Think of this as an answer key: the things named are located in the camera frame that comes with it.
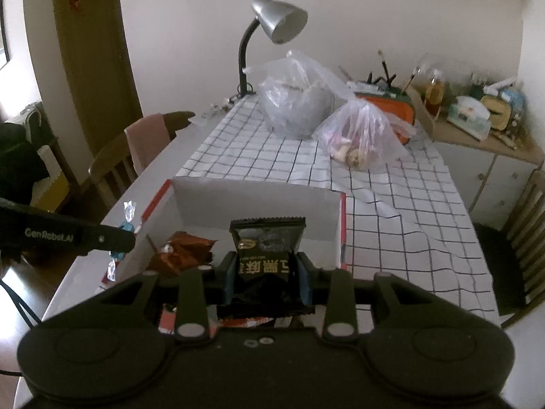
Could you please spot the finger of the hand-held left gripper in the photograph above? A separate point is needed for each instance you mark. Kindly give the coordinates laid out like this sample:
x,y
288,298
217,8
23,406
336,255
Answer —
x,y
113,238

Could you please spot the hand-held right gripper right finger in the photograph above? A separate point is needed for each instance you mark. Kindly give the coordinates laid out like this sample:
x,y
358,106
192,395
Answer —
x,y
303,283

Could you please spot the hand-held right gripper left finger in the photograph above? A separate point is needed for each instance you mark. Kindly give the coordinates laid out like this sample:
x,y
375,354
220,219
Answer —
x,y
230,279

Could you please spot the blue candy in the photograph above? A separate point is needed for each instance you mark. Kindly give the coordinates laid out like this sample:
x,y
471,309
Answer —
x,y
127,217

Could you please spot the black snack packet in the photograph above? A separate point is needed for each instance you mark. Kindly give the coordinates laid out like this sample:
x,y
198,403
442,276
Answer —
x,y
266,243

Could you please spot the brown snack packet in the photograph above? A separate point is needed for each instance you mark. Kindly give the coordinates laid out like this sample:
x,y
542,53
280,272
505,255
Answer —
x,y
183,251

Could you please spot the white cardboard box red edge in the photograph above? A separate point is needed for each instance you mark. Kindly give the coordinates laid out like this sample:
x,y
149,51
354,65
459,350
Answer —
x,y
255,204

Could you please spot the small clear bag of snacks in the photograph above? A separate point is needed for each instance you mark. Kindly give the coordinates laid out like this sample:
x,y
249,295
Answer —
x,y
362,136

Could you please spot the yellow box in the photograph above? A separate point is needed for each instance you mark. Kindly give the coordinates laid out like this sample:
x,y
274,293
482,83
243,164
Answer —
x,y
51,194

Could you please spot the wooden chair with curved back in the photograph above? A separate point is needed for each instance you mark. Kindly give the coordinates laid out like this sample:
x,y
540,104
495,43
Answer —
x,y
108,166

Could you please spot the black clothing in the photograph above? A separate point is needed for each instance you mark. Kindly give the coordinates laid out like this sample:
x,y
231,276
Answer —
x,y
17,166

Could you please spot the dark chair with clutter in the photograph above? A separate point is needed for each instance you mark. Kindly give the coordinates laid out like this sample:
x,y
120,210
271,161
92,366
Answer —
x,y
42,136

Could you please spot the checkered tablecloth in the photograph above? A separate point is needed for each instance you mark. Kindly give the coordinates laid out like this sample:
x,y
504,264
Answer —
x,y
404,221

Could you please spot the pile of small packets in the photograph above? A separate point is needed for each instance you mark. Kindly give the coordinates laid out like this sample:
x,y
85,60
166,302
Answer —
x,y
210,113

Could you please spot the brown wooden door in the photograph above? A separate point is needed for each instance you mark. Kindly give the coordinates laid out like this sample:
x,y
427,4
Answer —
x,y
93,59

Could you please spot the large clear plastic bag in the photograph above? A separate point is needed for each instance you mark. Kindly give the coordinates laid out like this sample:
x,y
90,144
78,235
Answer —
x,y
293,102

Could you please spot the orange case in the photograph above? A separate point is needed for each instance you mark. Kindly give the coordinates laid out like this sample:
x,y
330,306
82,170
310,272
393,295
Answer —
x,y
394,108

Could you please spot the wooden desk organizer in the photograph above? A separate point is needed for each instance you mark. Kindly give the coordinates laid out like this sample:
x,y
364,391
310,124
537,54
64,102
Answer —
x,y
419,113

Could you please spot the white sideboard cabinet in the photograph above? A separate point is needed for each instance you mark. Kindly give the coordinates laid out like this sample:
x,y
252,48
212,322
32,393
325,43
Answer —
x,y
485,179

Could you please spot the wooden slatted chair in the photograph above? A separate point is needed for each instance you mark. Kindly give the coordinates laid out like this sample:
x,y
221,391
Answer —
x,y
511,243

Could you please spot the black branch-shaped stand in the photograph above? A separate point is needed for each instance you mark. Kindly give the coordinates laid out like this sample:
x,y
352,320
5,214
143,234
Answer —
x,y
381,77

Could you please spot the amber liquid bottle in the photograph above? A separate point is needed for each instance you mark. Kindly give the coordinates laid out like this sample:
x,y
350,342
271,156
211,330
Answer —
x,y
435,96

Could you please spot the green white tissue box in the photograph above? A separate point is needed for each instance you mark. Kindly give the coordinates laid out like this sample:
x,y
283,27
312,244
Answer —
x,y
468,113

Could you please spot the yellow tissue holder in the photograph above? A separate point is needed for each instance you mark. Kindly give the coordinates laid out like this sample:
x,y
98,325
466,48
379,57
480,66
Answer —
x,y
498,113

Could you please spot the silver desk lamp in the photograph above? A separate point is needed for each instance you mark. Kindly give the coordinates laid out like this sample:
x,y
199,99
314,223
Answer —
x,y
279,17

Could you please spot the blue printed packet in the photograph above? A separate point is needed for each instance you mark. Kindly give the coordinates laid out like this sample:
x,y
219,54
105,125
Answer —
x,y
513,106

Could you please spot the framed wall picture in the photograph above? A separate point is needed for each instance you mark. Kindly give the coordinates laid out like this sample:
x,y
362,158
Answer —
x,y
3,34

